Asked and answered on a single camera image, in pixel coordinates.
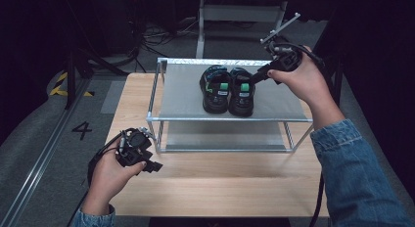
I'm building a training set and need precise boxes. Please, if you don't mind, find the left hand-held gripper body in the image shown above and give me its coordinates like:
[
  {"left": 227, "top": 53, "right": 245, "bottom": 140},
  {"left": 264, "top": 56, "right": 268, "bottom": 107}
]
[{"left": 115, "top": 126, "right": 155, "bottom": 168}]

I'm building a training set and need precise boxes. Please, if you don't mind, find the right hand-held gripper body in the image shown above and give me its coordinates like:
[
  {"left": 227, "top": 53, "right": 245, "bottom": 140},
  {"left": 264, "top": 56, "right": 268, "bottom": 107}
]
[{"left": 259, "top": 12, "right": 303, "bottom": 72}]

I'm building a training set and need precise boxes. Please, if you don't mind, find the black sandal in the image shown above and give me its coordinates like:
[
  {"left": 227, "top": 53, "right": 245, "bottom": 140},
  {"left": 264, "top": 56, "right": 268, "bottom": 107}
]
[
  {"left": 227, "top": 67, "right": 256, "bottom": 118},
  {"left": 199, "top": 65, "right": 234, "bottom": 115}
]

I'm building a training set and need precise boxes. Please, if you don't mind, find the metal shoe rack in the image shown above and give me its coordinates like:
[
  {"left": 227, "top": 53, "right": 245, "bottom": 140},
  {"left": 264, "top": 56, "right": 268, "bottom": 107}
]
[{"left": 145, "top": 57, "right": 314, "bottom": 155}]

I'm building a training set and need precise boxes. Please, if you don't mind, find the person's right hand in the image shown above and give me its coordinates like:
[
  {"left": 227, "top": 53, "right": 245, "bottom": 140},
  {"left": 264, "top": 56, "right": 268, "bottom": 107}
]
[{"left": 266, "top": 45, "right": 346, "bottom": 130}]

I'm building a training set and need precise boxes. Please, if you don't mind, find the person's left hand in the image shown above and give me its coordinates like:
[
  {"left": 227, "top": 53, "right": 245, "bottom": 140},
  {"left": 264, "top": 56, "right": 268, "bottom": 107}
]
[{"left": 80, "top": 145, "right": 148, "bottom": 217}]

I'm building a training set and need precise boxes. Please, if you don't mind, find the grey metal stand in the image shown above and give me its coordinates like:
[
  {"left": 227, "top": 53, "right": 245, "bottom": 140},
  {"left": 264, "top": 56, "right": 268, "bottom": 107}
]
[{"left": 195, "top": 0, "right": 292, "bottom": 62}]

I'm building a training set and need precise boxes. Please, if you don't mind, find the black tripod stand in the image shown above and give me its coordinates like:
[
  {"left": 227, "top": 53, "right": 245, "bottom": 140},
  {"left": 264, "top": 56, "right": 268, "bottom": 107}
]
[{"left": 63, "top": 47, "right": 129, "bottom": 111}]

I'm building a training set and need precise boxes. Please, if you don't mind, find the yellow black hazard tape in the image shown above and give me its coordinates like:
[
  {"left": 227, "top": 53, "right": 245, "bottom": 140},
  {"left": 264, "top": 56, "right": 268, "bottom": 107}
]
[{"left": 48, "top": 71, "right": 96, "bottom": 98}]

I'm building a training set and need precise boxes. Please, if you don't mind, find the left hand-held gripper cable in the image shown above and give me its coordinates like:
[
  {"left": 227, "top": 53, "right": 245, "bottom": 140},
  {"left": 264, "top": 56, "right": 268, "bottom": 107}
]
[{"left": 86, "top": 128, "right": 132, "bottom": 190}]

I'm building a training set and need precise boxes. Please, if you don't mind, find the hand-held gripper cable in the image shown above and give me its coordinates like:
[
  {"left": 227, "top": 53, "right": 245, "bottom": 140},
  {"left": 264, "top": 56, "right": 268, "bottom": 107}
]
[
  {"left": 271, "top": 40, "right": 338, "bottom": 227},
  {"left": 86, "top": 128, "right": 132, "bottom": 190}
]

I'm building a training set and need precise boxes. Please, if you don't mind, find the aluminium floor rail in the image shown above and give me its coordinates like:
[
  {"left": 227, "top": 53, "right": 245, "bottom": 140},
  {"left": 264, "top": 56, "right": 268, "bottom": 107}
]
[{"left": 0, "top": 77, "right": 93, "bottom": 227}]

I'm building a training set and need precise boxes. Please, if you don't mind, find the bundle of floor cables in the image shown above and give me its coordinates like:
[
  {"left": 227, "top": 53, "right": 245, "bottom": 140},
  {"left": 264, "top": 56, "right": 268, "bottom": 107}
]
[{"left": 129, "top": 17, "right": 201, "bottom": 74}]

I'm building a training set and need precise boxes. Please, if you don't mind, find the right hand-held gripper cable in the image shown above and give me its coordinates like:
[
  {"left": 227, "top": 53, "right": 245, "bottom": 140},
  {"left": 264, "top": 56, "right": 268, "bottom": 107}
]
[{"left": 271, "top": 40, "right": 338, "bottom": 227}]

